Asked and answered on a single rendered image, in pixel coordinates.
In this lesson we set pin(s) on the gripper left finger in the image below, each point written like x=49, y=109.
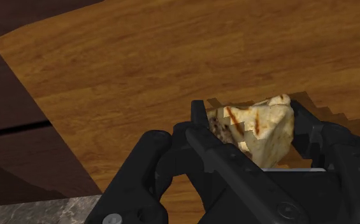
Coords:
x=154, y=173

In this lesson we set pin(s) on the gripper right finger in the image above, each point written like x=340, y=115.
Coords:
x=338, y=145

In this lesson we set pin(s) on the grilled tortilla wrap piece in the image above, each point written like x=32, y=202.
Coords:
x=260, y=130

